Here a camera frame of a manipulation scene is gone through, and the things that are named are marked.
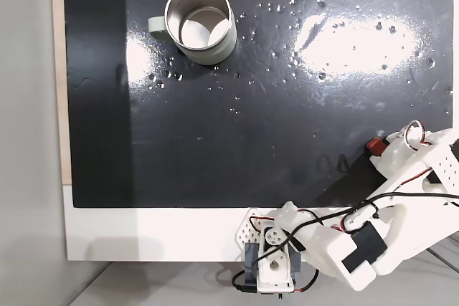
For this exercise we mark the black glossy mat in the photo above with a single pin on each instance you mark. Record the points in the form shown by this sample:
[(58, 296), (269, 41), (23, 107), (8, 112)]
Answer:
[(201, 141)]

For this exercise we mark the red cube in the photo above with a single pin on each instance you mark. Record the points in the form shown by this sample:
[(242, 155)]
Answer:
[(376, 145)]

